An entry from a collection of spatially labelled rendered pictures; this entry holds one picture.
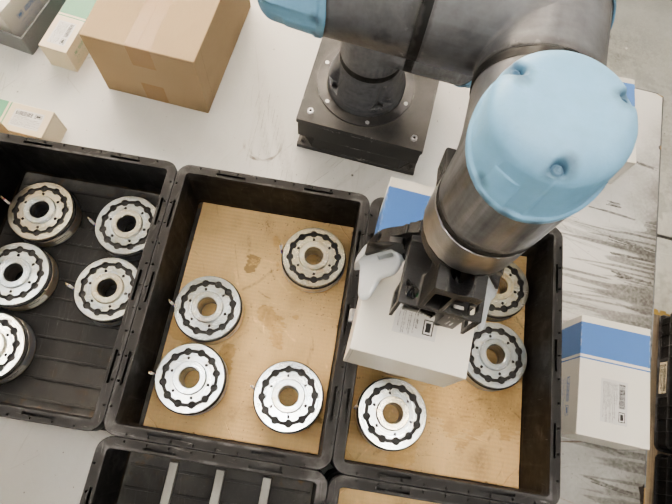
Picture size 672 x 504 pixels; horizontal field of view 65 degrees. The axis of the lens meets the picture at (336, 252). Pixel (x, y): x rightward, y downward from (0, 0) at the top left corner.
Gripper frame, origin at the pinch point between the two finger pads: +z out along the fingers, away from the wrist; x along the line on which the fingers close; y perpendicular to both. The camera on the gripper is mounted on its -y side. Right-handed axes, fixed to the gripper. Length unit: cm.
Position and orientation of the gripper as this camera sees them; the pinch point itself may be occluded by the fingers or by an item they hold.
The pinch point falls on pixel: (421, 278)
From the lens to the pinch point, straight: 59.6
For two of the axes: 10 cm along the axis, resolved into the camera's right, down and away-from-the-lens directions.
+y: -2.5, 9.1, -3.3
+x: 9.7, 2.5, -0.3
